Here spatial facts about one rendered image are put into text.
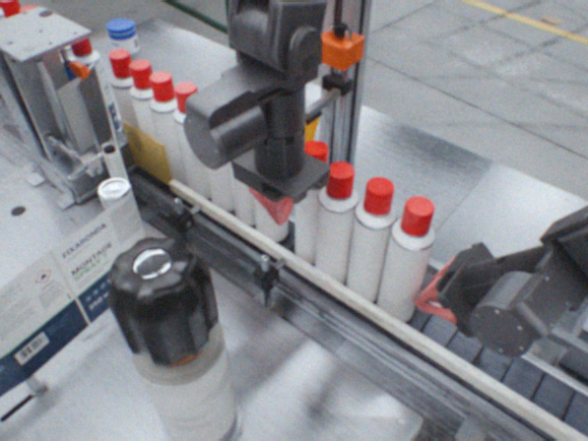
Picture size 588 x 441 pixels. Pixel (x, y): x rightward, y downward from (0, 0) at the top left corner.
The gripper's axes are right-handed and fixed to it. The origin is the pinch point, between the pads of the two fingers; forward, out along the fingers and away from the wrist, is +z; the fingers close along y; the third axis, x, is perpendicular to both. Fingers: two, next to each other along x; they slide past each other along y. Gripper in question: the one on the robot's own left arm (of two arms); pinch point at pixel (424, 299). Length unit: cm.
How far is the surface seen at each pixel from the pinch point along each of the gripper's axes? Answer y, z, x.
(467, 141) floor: -165, 101, 21
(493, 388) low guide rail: 4.6, -5.7, 10.8
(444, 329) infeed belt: -1.6, 2.2, 6.1
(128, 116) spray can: 1, 31, -47
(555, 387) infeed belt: -2.5, -6.8, 17.7
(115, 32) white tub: -28, 65, -77
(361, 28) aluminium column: -15.3, -5.4, -32.5
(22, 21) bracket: 8, 25, -65
